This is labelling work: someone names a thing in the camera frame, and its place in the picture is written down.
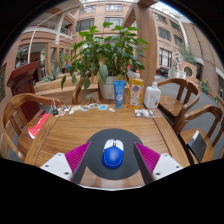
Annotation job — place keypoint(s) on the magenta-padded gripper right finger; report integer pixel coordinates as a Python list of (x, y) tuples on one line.
[(163, 166)]

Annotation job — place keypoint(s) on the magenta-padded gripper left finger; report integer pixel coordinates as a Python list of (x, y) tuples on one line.
[(58, 165)]

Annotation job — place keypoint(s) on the blue and white computer mouse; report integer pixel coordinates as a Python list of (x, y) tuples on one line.
[(112, 156)]

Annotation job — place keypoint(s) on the round black mouse pad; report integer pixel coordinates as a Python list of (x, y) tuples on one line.
[(115, 133)]

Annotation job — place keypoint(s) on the black notebook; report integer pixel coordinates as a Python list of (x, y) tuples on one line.
[(197, 146)]

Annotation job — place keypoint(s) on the red paper shopping bag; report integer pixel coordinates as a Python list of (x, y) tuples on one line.
[(38, 126)]

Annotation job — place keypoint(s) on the black key fob with keys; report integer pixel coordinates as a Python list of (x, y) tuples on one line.
[(54, 111)]

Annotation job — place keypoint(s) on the wooden armchair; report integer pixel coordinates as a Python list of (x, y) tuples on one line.
[(173, 106), (186, 115), (77, 90), (20, 100)]

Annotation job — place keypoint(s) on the clear plastic packet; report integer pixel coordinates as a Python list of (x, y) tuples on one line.
[(144, 113)]

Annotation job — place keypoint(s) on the pale yellow card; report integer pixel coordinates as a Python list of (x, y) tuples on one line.
[(76, 108)]

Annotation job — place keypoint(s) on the white pump bottle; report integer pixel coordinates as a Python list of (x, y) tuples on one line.
[(152, 96)]

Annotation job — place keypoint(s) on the small blue printed card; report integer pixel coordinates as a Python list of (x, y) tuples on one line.
[(103, 107)]

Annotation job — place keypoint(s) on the yellow liquid soap bottle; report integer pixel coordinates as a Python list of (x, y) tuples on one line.
[(135, 93)]

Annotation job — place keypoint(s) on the blue squeeze tube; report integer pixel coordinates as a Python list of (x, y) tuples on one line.
[(119, 95)]

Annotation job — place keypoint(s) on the spiky green plant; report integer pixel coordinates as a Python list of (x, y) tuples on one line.
[(53, 75)]

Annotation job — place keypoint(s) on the yellow flowering potted plant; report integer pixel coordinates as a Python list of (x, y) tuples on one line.
[(205, 86)]

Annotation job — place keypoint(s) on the dark parked car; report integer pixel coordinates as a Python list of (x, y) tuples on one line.
[(162, 72)]

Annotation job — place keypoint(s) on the white statue on plinth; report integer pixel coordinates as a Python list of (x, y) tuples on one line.
[(178, 70)]

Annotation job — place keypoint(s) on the dark bust statue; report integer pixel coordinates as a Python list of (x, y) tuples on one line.
[(21, 58)]

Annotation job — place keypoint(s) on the green plant in white pot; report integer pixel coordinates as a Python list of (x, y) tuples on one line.
[(106, 53)]

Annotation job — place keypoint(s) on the dark red wooden pedestal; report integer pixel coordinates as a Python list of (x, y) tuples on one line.
[(23, 83)]

